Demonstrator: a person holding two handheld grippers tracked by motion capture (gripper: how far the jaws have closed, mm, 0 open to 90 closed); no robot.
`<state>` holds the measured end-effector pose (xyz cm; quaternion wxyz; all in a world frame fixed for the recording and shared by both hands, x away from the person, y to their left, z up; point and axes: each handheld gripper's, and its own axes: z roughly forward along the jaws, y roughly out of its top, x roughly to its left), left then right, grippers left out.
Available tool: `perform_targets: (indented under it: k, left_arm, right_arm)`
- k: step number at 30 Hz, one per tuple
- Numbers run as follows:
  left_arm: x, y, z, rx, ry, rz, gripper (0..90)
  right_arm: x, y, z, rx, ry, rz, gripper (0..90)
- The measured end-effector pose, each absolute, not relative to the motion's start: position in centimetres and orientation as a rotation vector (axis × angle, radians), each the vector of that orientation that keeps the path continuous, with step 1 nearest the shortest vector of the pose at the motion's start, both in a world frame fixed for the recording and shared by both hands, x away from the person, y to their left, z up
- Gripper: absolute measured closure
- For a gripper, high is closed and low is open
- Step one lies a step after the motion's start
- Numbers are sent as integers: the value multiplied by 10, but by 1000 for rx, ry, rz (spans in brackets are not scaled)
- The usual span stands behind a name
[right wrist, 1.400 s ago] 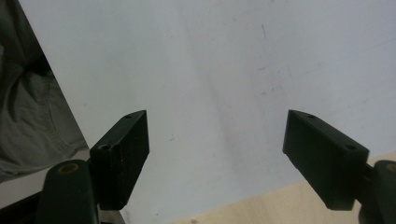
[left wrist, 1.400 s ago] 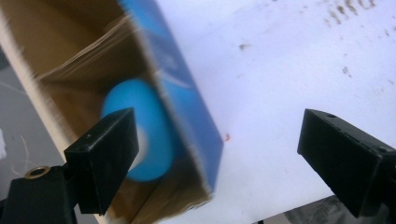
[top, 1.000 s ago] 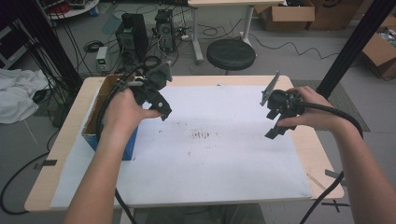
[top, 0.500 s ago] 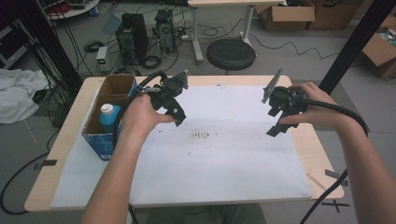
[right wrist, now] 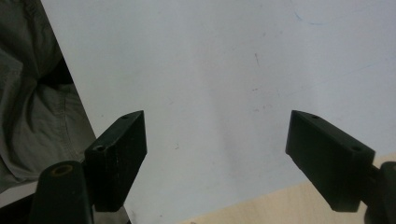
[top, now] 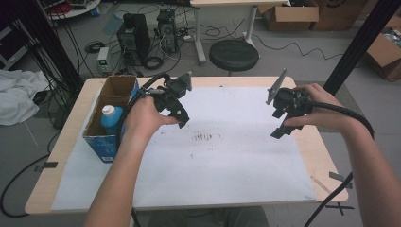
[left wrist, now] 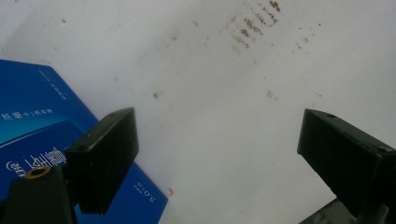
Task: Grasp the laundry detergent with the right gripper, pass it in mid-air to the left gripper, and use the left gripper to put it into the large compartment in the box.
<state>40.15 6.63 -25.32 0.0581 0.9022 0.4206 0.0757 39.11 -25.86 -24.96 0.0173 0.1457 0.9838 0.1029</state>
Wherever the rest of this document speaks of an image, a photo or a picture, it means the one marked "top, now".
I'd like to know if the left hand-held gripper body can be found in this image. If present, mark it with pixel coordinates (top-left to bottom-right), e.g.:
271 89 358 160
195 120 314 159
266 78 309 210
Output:
138 71 193 119

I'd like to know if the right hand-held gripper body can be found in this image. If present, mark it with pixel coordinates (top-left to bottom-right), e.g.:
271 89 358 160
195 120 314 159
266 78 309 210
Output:
265 67 314 129

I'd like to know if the blue bottle with white cap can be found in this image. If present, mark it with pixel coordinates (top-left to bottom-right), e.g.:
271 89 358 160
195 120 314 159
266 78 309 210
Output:
100 104 125 136

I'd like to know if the blue cardboard box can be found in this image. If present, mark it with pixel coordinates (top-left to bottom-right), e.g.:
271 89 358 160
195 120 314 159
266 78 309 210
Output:
82 75 140 164

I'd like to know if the person's left hand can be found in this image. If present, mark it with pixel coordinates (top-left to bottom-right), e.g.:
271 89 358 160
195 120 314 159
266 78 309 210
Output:
124 94 181 144

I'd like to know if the person's right hand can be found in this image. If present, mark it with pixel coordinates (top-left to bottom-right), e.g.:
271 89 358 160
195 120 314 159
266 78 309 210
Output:
283 83 360 132

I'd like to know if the slim black computer tower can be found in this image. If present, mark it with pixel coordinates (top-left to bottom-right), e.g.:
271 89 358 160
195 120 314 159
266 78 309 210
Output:
156 9 178 54

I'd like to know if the white desk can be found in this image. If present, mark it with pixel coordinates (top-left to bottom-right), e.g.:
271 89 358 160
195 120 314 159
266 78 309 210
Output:
189 0 291 65

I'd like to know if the wide black computer tower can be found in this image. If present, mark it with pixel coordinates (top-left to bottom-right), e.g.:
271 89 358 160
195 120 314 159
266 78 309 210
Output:
116 12 151 66

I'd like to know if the white paper sheet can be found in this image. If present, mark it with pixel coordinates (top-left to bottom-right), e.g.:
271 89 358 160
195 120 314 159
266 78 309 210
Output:
50 85 317 212

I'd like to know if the black tape strip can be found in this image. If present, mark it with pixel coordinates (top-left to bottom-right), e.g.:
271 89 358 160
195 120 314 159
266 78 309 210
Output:
34 161 60 173
328 171 354 189

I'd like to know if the black round stool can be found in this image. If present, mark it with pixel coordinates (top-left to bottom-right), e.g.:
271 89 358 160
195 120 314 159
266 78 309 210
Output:
208 39 260 77

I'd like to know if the white power supply unit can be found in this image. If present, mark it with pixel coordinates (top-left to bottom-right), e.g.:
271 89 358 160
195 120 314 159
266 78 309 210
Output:
96 46 110 75

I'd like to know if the open brown cardboard box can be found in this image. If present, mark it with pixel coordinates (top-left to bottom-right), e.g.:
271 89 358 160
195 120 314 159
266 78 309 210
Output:
258 0 320 32

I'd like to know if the black tape cross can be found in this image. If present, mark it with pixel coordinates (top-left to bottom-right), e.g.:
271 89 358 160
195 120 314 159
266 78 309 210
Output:
324 202 356 217

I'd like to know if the black metal stand pole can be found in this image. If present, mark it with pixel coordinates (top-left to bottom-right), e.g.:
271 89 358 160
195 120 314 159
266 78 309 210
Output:
12 0 83 96
323 0 401 96

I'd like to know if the closed brown cardboard box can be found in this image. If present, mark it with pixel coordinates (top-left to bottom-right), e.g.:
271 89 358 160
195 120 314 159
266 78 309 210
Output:
310 0 370 32

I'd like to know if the cardboard box with contents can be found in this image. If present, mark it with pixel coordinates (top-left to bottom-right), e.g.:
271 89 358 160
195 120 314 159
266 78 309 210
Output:
365 15 401 81

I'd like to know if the round white table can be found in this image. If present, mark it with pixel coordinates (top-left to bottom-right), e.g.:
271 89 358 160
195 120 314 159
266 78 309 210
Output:
37 0 102 21

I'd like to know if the white cloth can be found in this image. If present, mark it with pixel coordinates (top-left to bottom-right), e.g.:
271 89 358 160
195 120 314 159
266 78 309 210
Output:
0 69 50 127

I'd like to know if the coiled black cable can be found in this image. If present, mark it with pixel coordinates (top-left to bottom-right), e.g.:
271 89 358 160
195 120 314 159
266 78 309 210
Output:
144 56 165 71
84 41 107 54

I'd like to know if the long black floor cable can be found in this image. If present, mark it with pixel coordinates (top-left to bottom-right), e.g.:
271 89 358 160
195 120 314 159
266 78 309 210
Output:
252 32 344 61

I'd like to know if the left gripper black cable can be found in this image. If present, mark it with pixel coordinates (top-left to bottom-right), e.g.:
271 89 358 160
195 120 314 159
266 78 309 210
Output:
115 72 171 227

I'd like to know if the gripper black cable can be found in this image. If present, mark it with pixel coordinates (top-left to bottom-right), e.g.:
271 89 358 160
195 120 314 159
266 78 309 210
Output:
301 99 375 227
115 72 171 227

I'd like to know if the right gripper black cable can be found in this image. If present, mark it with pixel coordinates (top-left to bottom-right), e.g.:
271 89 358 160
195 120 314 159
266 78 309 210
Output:
301 99 375 227

